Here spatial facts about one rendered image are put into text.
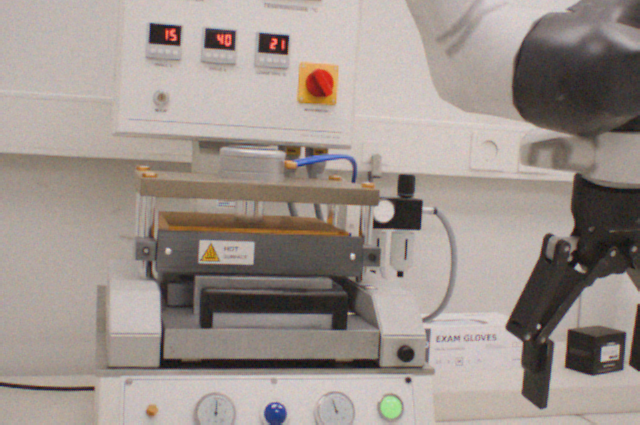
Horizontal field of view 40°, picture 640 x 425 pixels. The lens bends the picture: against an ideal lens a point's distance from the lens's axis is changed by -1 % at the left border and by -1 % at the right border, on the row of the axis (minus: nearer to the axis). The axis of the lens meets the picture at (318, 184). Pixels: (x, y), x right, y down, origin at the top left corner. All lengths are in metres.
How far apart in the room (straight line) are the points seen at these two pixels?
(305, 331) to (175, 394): 0.14
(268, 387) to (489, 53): 0.40
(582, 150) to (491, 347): 0.78
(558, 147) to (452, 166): 0.83
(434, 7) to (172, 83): 0.54
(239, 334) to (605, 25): 0.45
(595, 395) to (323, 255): 0.66
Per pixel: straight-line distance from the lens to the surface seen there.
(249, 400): 0.90
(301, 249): 0.98
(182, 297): 0.99
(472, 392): 1.39
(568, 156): 0.80
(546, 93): 0.69
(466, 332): 1.49
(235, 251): 0.97
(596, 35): 0.70
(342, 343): 0.92
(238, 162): 1.03
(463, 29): 0.75
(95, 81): 1.50
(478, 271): 1.72
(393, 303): 0.96
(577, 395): 1.49
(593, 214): 0.81
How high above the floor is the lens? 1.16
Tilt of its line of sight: 3 degrees down
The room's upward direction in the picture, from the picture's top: 4 degrees clockwise
